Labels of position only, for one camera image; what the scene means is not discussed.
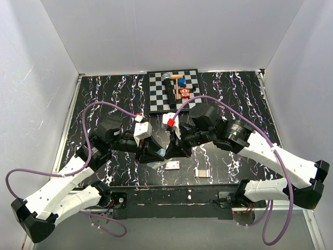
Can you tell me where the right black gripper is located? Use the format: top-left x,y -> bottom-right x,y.
165,124 -> 214,158

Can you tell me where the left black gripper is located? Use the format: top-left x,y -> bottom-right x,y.
109,134 -> 165,163

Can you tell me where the light blue stapler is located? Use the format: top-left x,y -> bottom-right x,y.
146,148 -> 169,169

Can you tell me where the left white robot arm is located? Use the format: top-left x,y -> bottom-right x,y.
11,128 -> 165,243

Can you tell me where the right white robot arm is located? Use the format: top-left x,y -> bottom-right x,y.
162,104 -> 329,209

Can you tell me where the red white staple box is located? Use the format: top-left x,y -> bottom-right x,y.
165,161 -> 180,170

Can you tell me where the open staple box tray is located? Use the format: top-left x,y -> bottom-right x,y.
195,168 -> 211,178

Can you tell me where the red toy figure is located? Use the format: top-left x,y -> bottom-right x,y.
180,87 -> 190,99

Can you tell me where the black white checkerboard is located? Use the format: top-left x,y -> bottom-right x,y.
147,68 -> 205,115

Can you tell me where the blue toy block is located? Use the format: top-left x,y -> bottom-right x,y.
178,78 -> 186,88

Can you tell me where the wooden toy hammer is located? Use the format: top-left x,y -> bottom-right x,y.
171,74 -> 183,100

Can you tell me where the black microphone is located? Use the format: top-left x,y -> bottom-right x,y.
161,72 -> 176,109

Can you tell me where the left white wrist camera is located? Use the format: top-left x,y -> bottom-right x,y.
133,115 -> 152,146

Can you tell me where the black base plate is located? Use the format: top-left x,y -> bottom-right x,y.
80,182 -> 287,221

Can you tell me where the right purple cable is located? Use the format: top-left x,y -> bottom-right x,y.
168,95 -> 294,246

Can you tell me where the purple cable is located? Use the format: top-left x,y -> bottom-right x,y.
5,101 -> 144,238
168,95 -> 294,246

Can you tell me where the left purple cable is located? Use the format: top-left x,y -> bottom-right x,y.
5,101 -> 144,238

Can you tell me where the aluminium frame rail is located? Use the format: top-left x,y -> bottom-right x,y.
22,74 -> 84,249

